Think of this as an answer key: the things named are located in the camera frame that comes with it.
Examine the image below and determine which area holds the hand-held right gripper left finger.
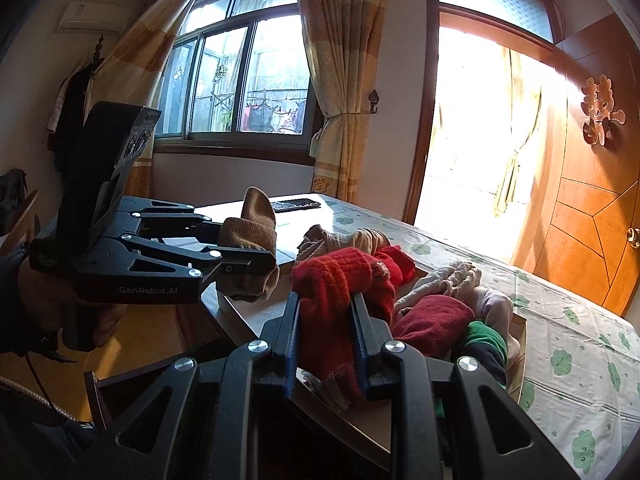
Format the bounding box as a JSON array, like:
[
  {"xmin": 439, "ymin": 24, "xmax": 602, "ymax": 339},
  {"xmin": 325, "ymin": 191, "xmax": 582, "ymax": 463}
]
[{"xmin": 75, "ymin": 290, "xmax": 303, "ymax": 480}]

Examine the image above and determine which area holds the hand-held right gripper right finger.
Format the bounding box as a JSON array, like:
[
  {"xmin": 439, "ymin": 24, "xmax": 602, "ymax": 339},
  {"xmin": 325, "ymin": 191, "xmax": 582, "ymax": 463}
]
[{"xmin": 350, "ymin": 291, "xmax": 571, "ymax": 480}]

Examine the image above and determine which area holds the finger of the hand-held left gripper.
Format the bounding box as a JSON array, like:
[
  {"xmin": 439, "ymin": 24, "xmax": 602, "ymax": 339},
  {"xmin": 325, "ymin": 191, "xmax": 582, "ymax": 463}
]
[
  {"xmin": 106, "ymin": 231, "xmax": 277, "ymax": 284},
  {"xmin": 122, "ymin": 196, "xmax": 227, "ymax": 247}
]

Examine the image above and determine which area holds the cardboard box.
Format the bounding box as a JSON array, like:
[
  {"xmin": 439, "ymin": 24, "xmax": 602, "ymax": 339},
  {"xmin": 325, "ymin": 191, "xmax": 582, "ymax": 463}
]
[{"xmin": 212, "ymin": 247, "xmax": 529, "ymax": 471}]

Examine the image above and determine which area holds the dark red sock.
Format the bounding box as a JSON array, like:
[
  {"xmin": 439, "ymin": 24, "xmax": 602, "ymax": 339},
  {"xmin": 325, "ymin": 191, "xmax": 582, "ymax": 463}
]
[{"xmin": 391, "ymin": 294, "xmax": 475, "ymax": 358}]

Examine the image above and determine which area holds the small red sock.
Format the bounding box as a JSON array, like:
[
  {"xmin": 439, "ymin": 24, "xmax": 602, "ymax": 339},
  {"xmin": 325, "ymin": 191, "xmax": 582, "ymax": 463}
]
[{"xmin": 291, "ymin": 247, "xmax": 381, "ymax": 403}]

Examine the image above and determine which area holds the beige underwear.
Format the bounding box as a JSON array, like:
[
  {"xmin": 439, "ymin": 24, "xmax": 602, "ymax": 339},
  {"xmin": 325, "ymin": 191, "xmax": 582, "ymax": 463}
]
[{"xmin": 297, "ymin": 224, "xmax": 392, "ymax": 263}]

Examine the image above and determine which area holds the green and navy striped sock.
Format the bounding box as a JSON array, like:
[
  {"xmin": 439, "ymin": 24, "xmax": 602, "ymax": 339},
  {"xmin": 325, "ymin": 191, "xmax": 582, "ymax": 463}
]
[{"xmin": 435, "ymin": 319, "xmax": 510, "ymax": 418}]

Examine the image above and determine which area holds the pink underwear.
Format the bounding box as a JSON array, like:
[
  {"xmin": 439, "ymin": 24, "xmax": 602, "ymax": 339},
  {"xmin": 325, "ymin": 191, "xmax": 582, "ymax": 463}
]
[{"xmin": 470, "ymin": 284, "xmax": 515, "ymax": 341}]

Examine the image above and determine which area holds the person's left hand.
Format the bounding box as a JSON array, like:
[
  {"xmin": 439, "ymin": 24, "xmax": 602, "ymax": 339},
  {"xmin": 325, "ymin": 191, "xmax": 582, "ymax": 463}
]
[{"xmin": 17, "ymin": 267, "xmax": 128, "ymax": 353}]

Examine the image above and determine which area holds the black remote control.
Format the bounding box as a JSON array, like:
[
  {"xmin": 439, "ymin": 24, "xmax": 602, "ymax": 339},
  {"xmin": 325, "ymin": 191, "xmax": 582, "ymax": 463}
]
[{"xmin": 269, "ymin": 199, "xmax": 322, "ymax": 211}]

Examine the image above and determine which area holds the wooden chair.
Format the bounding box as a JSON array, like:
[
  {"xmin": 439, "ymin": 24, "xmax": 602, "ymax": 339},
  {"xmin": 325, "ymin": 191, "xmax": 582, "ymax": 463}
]
[{"xmin": 0, "ymin": 170, "xmax": 41, "ymax": 256}]

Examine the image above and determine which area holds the hanging dark coat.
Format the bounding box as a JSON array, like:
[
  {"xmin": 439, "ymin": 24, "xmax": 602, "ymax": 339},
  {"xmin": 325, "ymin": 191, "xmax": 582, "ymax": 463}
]
[{"xmin": 47, "ymin": 60, "xmax": 101, "ymax": 161}]

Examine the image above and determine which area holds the wooden coat stand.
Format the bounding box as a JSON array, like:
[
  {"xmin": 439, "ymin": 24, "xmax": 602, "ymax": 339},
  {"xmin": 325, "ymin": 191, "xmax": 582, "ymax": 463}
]
[{"xmin": 90, "ymin": 34, "xmax": 107, "ymax": 78}]

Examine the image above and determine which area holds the yellow patterned curtain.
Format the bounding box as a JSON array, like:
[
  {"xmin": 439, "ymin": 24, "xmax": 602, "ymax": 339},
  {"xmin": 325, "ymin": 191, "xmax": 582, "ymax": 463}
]
[
  {"xmin": 294, "ymin": 0, "xmax": 396, "ymax": 204},
  {"xmin": 95, "ymin": 0, "xmax": 221, "ymax": 198}
]

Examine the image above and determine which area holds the white air conditioner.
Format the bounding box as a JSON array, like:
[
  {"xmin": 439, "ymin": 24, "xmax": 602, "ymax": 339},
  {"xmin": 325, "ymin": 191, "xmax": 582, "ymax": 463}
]
[{"xmin": 57, "ymin": 2, "xmax": 135, "ymax": 36}]

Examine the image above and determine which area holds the brown framed window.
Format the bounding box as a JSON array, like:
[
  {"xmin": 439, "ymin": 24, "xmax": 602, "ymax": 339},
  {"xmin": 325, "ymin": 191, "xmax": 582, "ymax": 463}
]
[{"xmin": 152, "ymin": 0, "xmax": 316, "ymax": 166}]

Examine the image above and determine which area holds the sheer doorway curtain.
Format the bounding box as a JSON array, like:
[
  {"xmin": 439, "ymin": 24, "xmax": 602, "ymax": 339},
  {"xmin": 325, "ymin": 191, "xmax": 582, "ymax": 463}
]
[{"xmin": 492, "ymin": 45, "xmax": 543, "ymax": 218}]

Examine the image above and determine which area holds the wooden door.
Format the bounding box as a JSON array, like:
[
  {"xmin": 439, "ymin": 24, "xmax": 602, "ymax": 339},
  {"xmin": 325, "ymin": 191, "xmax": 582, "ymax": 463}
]
[{"xmin": 510, "ymin": 12, "xmax": 640, "ymax": 318}]

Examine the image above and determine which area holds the paper cutout door decoration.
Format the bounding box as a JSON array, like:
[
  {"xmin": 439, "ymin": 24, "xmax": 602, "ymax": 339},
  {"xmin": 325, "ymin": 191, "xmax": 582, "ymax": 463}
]
[{"xmin": 580, "ymin": 75, "xmax": 627, "ymax": 148}]

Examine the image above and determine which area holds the patterned transom window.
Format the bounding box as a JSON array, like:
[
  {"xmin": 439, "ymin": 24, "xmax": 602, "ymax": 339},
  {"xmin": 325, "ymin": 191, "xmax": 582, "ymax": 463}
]
[{"xmin": 437, "ymin": 0, "xmax": 556, "ymax": 43}]

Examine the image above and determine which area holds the grey braided cable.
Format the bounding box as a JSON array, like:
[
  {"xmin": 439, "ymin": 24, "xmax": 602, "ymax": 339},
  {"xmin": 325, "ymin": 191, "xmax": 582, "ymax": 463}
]
[{"xmin": 0, "ymin": 374, "xmax": 68, "ymax": 418}]

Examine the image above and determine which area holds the brown door frame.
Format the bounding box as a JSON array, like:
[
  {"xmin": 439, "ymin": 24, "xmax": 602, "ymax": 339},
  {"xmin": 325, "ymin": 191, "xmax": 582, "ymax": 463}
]
[{"xmin": 402, "ymin": 0, "xmax": 566, "ymax": 226}]

